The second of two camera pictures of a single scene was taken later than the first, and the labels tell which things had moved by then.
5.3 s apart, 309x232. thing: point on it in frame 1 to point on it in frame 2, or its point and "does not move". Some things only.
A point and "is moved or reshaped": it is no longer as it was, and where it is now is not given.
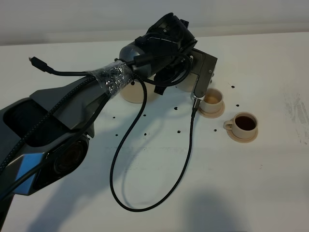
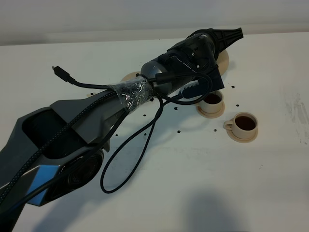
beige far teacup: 213,101 does not move
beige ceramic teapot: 189,83 is moved or reshaped
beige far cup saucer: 212,115 does not move
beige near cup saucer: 240,140 does not move
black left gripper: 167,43 to 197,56
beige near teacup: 244,125 does not move
